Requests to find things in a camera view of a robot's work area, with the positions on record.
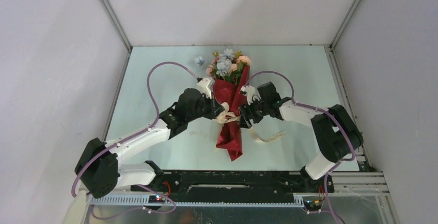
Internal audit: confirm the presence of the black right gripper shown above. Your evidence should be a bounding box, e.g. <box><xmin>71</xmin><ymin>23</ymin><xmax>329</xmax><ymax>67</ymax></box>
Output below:
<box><xmin>239</xmin><ymin>95</ymin><xmax>270</xmax><ymax>129</ymax></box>

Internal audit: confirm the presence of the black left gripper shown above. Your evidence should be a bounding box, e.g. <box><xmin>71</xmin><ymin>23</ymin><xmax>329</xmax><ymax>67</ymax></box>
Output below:
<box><xmin>186</xmin><ymin>91</ymin><xmax>225</xmax><ymax>123</ymax></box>

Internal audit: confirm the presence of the cream ribbon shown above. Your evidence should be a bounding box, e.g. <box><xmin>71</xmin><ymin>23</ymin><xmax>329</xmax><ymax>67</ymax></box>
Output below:
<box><xmin>214</xmin><ymin>102</ymin><xmax>284</xmax><ymax>143</ymax></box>

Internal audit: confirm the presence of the red wrapping paper sheet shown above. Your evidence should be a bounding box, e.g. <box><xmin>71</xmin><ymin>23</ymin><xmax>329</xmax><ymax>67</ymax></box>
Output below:
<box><xmin>213</xmin><ymin>66</ymin><xmax>250</xmax><ymax>162</ymax></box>

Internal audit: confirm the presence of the pink rose stem with blue bud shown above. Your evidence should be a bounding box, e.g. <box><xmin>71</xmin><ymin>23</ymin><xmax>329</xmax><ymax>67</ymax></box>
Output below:
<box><xmin>194</xmin><ymin>56</ymin><xmax>205</xmax><ymax>67</ymax></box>

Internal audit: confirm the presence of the peach rose stem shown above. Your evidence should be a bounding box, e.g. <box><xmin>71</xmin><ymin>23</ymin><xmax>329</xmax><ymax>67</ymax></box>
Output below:
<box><xmin>229</xmin><ymin>51</ymin><xmax>252</xmax><ymax>84</ymax></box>

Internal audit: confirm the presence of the blue flower stem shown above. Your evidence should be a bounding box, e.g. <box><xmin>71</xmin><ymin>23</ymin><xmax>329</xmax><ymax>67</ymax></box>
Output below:
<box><xmin>215</xmin><ymin>49</ymin><xmax>235</xmax><ymax>78</ymax></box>

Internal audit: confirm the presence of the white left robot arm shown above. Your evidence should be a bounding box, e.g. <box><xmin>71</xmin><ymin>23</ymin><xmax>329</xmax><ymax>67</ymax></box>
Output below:
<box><xmin>74</xmin><ymin>88</ymin><xmax>225</xmax><ymax>199</ymax></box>

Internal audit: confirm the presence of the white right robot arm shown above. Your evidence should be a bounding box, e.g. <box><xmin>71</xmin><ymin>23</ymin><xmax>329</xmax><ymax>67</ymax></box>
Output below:
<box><xmin>239</xmin><ymin>82</ymin><xmax>364</xmax><ymax>192</ymax></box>

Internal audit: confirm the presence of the left circuit board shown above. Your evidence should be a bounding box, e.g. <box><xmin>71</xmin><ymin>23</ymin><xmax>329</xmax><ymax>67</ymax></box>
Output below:
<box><xmin>148</xmin><ymin>195</ymin><xmax>167</xmax><ymax>204</ymax></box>

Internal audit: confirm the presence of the circuit board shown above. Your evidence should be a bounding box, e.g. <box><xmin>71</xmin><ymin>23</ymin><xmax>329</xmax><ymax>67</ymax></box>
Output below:
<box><xmin>303</xmin><ymin>200</ymin><xmax>323</xmax><ymax>214</ymax></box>
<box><xmin>148</xmin><ymin>195</ymin><xmax>167</xmax><ymax>204</ymax></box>

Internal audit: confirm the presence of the right circuit board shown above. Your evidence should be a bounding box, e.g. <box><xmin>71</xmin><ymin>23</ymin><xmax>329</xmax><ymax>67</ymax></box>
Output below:
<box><xmin>303</xmin><ymin>200</ymin><xmax>323</xmax><ymax>214</ymax></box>

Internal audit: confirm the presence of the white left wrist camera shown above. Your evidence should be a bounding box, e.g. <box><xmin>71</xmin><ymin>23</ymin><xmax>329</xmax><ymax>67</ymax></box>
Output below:
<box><xmin>196</xmin><ymin>77</ymin><xmax>215</xmax><ymax>99</ymax></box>

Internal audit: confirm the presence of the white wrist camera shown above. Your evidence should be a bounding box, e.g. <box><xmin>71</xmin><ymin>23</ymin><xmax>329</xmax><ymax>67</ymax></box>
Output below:
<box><xmin>240</xmin><ymin>85</ymin><xmax>261</xmax><ymax>105</ymax></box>
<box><xmin>196</xmin><ymin>77</ymin><xmax>215</xmax><ymax>99</ymax></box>

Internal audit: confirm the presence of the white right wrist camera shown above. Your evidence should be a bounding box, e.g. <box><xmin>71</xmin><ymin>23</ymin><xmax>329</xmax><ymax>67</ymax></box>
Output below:
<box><xmin>240</xmin><ymin>85</ymin><xmax>261</xmax><ymax>105</ymax></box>

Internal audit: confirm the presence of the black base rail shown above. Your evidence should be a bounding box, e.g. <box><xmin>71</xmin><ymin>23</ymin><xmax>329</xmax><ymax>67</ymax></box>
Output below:
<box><xmin>149</xmin><ymin>170</ymin><xmax>335</xmax><ymax>204</ymax></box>

